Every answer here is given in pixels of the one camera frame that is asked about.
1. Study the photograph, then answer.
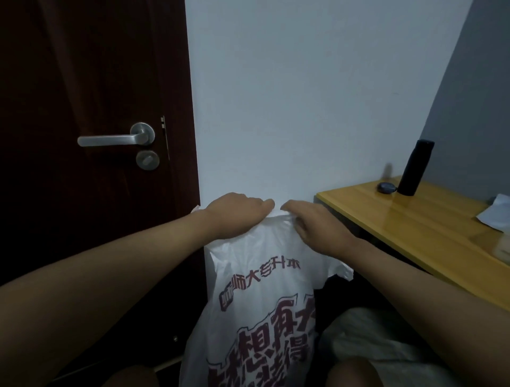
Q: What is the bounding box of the white tissue sheet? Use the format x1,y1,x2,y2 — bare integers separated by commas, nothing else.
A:
475,193,510,233

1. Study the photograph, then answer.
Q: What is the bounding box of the person's left forearm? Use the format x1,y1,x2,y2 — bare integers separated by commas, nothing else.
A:
0,211,216,387

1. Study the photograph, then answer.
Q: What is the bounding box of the person's right leg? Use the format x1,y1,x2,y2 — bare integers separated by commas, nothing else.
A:
325,356,385,387

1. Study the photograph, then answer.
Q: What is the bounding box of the silver door latch plate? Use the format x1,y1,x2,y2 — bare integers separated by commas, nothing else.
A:
160,115,171,162

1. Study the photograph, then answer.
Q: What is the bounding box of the person's right forearm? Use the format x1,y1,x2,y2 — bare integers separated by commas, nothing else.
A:
346,239,510,387

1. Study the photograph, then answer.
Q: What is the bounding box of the person's right hand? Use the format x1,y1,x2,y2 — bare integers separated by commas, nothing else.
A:
280,199,359,264

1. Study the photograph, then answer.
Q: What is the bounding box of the white bag with red print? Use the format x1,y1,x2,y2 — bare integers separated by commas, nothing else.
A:
178,205,354,387

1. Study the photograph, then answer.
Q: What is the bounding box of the black cylindrical bottle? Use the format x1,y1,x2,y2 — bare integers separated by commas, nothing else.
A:
397,139,436,197

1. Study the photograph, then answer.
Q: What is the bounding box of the silver thumb-turn lock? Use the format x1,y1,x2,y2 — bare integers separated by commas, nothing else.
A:
135,149,160,172

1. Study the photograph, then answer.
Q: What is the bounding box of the dark brown wooden door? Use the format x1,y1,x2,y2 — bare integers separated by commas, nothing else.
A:
159,0,206,288

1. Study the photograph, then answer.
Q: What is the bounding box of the person's leg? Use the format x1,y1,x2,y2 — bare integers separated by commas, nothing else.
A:
325,356,385,387
101,365,160,387

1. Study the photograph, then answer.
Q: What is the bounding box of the person's left leg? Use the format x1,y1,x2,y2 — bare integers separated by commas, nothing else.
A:
101,365,160,387

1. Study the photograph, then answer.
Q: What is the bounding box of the silver door handle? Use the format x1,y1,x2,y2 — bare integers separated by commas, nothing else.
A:
77,122,156,148

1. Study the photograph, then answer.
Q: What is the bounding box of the grey woven sack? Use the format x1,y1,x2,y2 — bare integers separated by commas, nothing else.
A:
318,307,463,387

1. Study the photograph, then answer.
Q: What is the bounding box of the person's left hand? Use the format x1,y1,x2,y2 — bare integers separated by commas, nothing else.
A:
203,192,276,241

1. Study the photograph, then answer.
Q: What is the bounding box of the yellow wooden desk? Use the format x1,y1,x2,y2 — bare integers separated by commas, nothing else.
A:
316,175,510,313

